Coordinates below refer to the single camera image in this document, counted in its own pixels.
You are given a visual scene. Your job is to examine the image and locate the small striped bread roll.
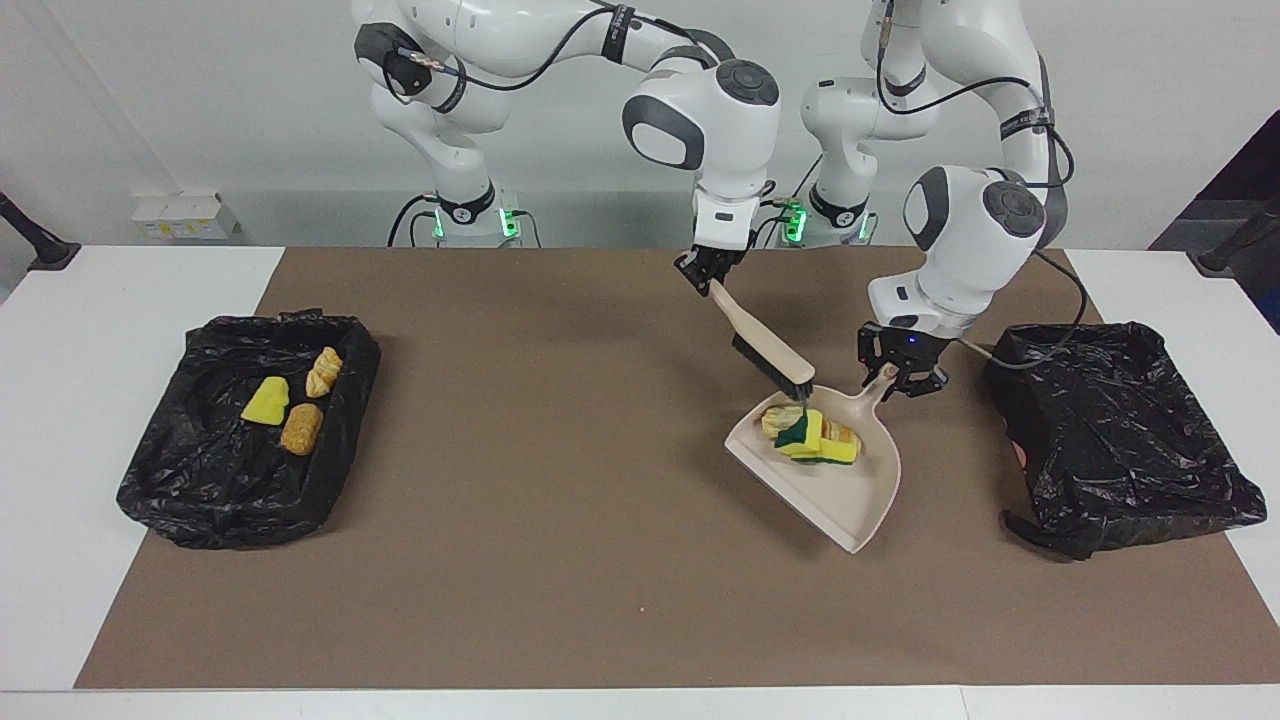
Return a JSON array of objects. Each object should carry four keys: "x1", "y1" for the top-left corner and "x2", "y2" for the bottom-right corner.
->
[{"x1": 305, "y1": 346, "x2": 343, "y2": 400}]

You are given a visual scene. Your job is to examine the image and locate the black bag lined bin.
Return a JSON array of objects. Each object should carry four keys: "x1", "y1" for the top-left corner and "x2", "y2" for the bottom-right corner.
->
[
  {"x1": 116, "y1": 311, "x2": 382, "y2": 551},
  {"x1": 982, "y1": 321, "x2": 1268, "y2": 561}
]

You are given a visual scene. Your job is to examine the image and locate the beige plastic dustpan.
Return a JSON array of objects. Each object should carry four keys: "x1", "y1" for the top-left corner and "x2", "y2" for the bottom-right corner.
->
[{"x1": 723, "y1": 362, "x2": 903, "y2": 555}]

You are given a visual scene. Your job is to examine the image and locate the brown table mat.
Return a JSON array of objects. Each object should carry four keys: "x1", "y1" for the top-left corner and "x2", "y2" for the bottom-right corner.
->
[{"x1": 75, "y1": 247, "x2": 1280, "y2": 691}]

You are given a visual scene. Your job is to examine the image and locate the brown bread bun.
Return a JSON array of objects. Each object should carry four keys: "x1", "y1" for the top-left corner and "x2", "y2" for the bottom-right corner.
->
[{"x1": 280, "y1": 402, "x2": 325, "y2": 457}]

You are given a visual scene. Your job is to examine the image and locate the green yellow sponge wedge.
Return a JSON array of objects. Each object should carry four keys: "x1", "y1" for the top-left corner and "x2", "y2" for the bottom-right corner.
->
[{"x1": 775, "y1": 410, "x2": 824, "y2": 459}]

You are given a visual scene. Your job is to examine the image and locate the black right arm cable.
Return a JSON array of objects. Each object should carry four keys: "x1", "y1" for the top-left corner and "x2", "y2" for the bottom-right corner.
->
[{"x1": 395, "y1": 0, "x2": 736, "y2": 93}]

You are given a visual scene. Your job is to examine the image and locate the black base cables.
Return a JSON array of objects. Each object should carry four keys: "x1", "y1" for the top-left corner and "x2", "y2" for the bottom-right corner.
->
[{"x1": 750, "y1": 195, "x2": 801, "y2": 249}]

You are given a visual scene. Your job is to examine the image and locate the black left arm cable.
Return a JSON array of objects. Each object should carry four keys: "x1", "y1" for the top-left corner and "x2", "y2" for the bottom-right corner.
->
[{"x1": 875, "y1": 0, "x2": 1091, "y2": 371}]

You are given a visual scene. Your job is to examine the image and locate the white wall socket boxes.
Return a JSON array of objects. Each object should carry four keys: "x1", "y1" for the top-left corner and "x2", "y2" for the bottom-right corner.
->
[{"x1": 132, "y1": 193, "x2": 239, "y2": 241}]

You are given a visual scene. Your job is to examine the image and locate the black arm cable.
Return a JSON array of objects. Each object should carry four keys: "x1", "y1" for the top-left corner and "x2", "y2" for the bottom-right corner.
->
[
  {"x1": 395, "y1": 0, "x2": 736, "y2": 93},
  {"x1": 875, "y1": 0, "x2": 1091, "y2": 371}
]

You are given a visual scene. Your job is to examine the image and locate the dark furniture panel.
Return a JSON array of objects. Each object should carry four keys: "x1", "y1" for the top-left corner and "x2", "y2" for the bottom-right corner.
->
[{"x1": 1148, "y1": 108, "x2": 1280, "y2": 333}]

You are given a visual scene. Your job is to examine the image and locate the wavy yellow green sponge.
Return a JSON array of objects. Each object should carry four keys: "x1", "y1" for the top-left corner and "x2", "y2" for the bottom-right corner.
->
[{"x1": 240, "y1": 376, "x2": 291, "y2": 427}]

